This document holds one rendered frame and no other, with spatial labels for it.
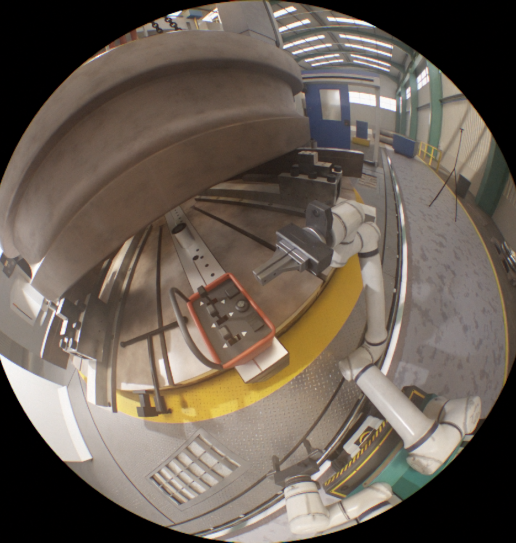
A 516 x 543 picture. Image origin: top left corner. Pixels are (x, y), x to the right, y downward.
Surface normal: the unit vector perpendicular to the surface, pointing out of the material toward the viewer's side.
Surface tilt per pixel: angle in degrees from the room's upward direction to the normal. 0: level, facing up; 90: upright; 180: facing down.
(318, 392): 0
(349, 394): 0
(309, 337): 0
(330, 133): 90
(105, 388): 90
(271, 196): 71
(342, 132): 90
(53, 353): 90
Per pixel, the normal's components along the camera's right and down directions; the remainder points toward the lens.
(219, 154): 0.66, 0.51
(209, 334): -0.18, -0.60
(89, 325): 0.96, -0.28
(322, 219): -0.81, 0.54
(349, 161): -0.18, 0.80
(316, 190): -0.53, 0.73
